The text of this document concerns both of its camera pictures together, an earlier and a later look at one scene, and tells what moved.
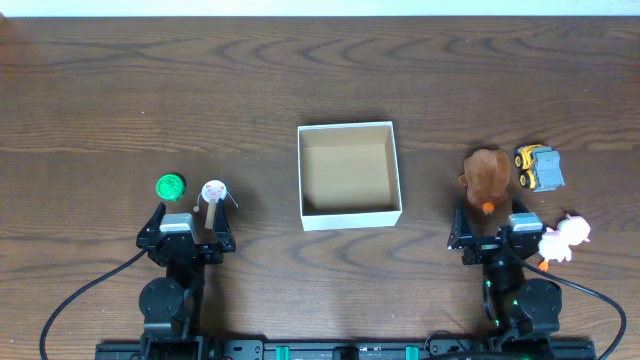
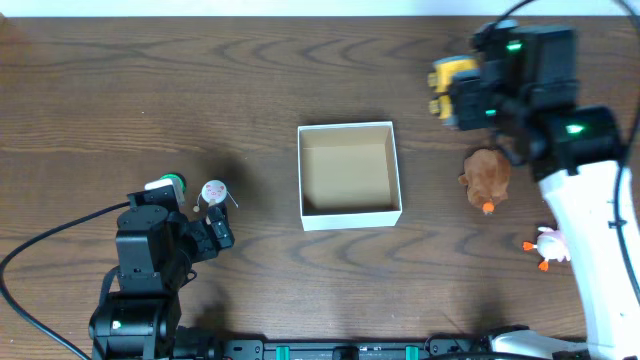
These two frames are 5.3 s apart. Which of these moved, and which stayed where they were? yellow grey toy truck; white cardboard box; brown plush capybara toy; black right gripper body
Moved: yellow grey toy truck; black right gripper body
Stayed: brown plush capybara toy; white cardboard box
